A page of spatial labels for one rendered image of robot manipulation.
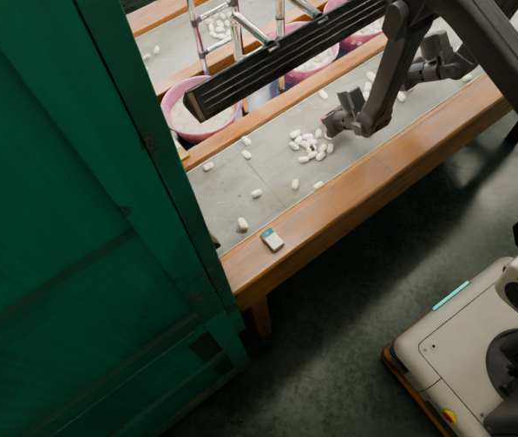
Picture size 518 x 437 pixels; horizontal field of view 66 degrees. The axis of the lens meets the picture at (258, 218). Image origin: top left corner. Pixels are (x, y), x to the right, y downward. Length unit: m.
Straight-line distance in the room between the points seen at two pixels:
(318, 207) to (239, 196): 0.23
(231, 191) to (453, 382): 0.97
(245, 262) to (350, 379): 0.87
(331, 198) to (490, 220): 1.19
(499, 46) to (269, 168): 0.72
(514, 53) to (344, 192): 0.59
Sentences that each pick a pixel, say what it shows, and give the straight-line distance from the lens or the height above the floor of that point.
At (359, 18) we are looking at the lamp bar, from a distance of 1.18.
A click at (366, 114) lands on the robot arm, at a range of 1.07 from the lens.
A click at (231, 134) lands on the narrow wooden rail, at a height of 0.76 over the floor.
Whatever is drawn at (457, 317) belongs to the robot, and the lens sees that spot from 1.63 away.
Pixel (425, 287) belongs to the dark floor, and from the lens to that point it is 1.94.
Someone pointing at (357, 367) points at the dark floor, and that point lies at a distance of 1.78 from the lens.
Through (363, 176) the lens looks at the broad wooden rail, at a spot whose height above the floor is 0.76.
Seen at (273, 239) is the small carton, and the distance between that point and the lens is 1.06.
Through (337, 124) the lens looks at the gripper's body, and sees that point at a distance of 1.22.
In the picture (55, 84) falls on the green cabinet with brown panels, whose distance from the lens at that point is 0.35.
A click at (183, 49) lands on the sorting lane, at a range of 1.67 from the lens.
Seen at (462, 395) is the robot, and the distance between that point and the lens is 1.57.
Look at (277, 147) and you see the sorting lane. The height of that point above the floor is 0.74.
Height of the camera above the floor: 1.74
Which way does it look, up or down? 61 degrees down
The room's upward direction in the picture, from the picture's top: 8 degrees counter-clockwise
